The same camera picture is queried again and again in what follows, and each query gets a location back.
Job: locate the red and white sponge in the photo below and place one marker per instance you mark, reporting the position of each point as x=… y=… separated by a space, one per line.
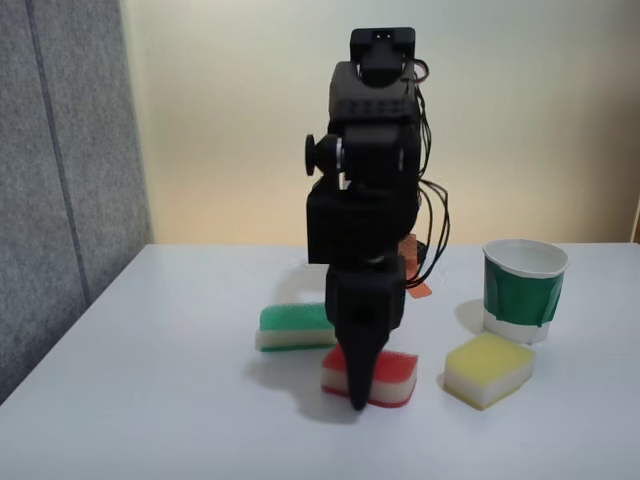
x=395 y=372

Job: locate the orange tape strip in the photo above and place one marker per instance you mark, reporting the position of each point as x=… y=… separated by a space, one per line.
x=421 y=291

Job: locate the orange tape patch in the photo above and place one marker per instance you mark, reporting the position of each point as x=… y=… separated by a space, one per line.
x=410 y=255

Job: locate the green and white sponge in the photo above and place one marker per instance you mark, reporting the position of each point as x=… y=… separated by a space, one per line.
x=292 y=327

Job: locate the yellow and white sponge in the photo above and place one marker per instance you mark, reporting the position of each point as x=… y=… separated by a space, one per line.
x=487 y=370

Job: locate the white cup with green tape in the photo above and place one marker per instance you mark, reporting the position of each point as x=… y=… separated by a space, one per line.
x=520 y=300

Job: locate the grey felt partition panel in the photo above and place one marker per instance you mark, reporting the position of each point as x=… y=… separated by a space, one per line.
x=60 y=175

